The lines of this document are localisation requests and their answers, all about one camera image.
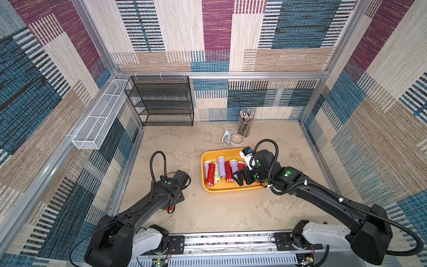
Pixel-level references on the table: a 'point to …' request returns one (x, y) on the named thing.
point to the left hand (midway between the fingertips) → (175, 198)
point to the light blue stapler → (227, 137)
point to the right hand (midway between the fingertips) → (242, 174)
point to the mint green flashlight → (217, 179)
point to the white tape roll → (237, 138)
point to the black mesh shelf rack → (162, 100)
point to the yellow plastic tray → (225, 187)
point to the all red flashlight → (228, 172)
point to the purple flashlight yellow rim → (221, 163)
